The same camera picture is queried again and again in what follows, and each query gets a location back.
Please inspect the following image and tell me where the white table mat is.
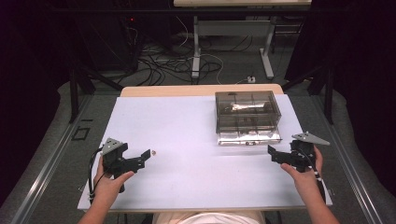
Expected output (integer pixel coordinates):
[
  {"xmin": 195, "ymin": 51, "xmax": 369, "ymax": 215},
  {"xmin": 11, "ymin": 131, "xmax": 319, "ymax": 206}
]
[{"xmin": 77, "ymin": 94, "xmax": 333, "ymax": 213}]

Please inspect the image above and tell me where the white desk with metal legs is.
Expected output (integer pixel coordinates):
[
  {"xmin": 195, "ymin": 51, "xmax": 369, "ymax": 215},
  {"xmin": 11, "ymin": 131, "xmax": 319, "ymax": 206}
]
[{"xmin": 173, "ymin": 0, "xmax": 313, "ymax": 80}]

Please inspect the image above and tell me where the right hand-held gripper black cable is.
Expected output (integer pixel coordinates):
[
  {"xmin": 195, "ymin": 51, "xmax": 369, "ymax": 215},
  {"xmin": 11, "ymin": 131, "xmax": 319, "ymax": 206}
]
[{"xmin": 295, "ymin": 147, "xmax": 327, "ymax": 204}]

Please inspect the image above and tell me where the left hand-held gripper black cable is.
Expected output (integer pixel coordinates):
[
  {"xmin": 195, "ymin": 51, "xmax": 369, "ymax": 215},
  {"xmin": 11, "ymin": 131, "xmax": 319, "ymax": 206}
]
[{"xmin": 88, "ymin": 147, "xmax": 106, "ymax": 204}]

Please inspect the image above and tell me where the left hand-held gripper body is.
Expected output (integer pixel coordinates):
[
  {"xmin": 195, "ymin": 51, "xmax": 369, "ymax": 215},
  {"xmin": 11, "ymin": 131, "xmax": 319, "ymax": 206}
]
[{"xmin": 101, "ymin": 137, "xmax": 129, "ymax": 193}]

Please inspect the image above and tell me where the person's right hand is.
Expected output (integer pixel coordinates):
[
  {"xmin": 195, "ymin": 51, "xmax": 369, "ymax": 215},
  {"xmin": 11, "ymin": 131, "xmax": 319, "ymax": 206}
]
[{"xmin": 279, "ymin": 145, "xmax": 325, "ymax": 200}]

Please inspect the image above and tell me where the tangle of floor cables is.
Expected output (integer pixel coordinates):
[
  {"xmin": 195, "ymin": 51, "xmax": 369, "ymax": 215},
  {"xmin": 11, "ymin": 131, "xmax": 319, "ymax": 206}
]
[{"xmin": 124, "ymin": 18, "xmax": 256, "ymax": 87}]

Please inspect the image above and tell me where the black metal stand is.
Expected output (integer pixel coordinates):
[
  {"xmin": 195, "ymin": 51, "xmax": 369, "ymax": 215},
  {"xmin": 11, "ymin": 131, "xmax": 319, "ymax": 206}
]
[
  {"xmin": 281, "ymin": 62, "xmax": 335, "ymax": 125},
  {"xmin": 68, "ymin": 59, "xmax": 124, "ymax": 124}
]

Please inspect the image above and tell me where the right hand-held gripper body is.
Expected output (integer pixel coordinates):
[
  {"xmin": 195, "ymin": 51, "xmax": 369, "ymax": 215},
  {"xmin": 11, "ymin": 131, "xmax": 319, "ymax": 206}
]
[{"xmin": 289, "ymin": 131, "xmax": 332, "ymax": 174}]

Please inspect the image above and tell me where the transparent grey drawer box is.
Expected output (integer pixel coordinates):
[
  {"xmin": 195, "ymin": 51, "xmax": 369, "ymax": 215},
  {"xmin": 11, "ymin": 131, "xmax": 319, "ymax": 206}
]
[{"xmin": 214, "ymin": 90, "xmax": 283, "ymax": 147}]

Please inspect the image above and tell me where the metal floor rail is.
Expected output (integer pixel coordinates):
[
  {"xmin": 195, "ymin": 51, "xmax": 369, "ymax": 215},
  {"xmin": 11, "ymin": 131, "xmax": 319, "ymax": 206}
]
[
  {"xmin": 8, "ymin": 94, "xmax": 94, "ymax": 224},
  {"xmin": 314, "ymin": 94, "xmax": 386, "ymax": 224}
]

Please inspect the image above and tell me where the hand-held gripper black cable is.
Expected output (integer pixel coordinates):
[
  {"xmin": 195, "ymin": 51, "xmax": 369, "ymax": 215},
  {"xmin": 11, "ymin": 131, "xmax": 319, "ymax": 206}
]
[
  {"xmin": 295, "ymin": 147, "xmax": 327, "ymax": 204},
  {"xmin": 88, "ymin": 147, "xmax": 106, "ymax": 204}
]

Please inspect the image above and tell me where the person's light shirt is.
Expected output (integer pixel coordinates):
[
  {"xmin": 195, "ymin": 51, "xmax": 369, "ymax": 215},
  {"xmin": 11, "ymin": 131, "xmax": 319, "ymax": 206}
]
[{"xmin": 151, "ymin": 211, "xmax": 266, "ymax": 224}]

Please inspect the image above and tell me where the black equipment with red light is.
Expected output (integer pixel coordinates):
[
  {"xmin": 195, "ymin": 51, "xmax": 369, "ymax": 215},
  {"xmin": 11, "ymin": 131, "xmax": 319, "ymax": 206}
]
[{"xmin": 118, "ymin": 12, "xmax": 148, "ymax": 73}]

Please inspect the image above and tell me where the person's left hand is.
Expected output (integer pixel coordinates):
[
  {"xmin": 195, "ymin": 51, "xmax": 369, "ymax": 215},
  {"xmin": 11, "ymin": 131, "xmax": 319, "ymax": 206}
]
[{"xmin": 92, "ymin": 156, "xmax": 135, "ymax": 203}]

